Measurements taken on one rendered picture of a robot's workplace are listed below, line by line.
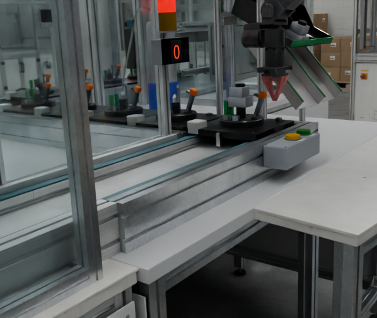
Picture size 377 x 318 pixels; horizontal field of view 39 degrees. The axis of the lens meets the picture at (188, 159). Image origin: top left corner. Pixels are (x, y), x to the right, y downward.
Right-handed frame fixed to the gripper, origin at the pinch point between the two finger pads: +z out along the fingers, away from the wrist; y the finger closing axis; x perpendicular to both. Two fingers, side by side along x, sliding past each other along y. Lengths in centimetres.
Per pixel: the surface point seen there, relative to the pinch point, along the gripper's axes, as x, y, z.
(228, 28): -70, -85, -18
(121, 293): 12, 79, 23
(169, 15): -21.3, 20.6, -24.6
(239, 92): -10.3, 2.6, -1.5
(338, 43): -292, -796, 32
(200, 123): -18.9, 11.7, 7.0
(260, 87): -15.1, -18.6, -0.1
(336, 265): 35, 39, 28
